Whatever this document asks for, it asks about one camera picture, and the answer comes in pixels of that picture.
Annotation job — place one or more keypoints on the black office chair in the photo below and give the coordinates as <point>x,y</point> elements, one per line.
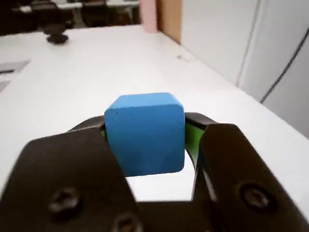
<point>24,19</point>
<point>101,14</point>

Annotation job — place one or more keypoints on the black round stand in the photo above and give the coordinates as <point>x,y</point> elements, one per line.
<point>56,36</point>

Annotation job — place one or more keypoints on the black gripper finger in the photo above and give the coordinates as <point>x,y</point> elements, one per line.
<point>239,174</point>
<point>67,174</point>

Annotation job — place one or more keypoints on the pink box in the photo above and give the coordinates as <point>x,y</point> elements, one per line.
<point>149,17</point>

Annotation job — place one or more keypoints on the blue lego block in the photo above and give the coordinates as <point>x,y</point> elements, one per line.
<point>144,137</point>

